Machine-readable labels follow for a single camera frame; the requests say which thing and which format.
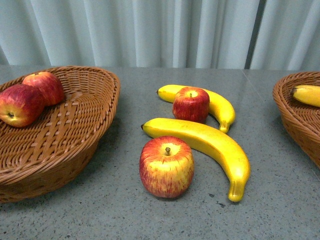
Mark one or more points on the dark red apple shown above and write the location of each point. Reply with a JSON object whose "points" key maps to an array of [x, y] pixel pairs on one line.
{"points": [[191, 104]]}

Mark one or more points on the red yellow apple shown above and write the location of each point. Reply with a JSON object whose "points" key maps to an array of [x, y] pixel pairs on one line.
{"points": [[166, 166]]}

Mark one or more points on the near large yellow banana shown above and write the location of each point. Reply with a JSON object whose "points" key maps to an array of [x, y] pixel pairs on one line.
{"points": [[212, 142]]}

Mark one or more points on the far yellow banana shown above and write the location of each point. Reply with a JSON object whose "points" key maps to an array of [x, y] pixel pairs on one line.
{"points": [[219, 107]]}

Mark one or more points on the red apple basket back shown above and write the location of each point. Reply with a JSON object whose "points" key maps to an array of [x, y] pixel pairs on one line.
{"points": [[48, 84]]}

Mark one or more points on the red apple basket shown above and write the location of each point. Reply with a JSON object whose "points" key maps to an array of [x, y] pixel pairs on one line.
{"points": [[21, 105], [48, 84]]}

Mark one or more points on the pale green curtain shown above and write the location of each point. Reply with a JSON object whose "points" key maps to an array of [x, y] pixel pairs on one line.
{"points": [[218, 34]]}

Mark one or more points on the left brown wicker basket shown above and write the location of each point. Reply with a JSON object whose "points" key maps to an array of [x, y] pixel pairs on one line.
{"points": [[53, 150]]}

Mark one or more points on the brown wicker basket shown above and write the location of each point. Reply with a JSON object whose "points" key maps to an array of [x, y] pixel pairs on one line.
{"points": [[301, 121], [53, 150]]}

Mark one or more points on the red apple basket front left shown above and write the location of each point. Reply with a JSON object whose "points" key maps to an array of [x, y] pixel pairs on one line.
{"points": [[21, 105]]}

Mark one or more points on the right brown wicker basket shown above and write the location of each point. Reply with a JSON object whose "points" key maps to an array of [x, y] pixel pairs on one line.
{"points": [[301, 121]]}

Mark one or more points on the banana in right basket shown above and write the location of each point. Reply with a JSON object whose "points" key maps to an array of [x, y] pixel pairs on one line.
{"points": [[307, 94]]}

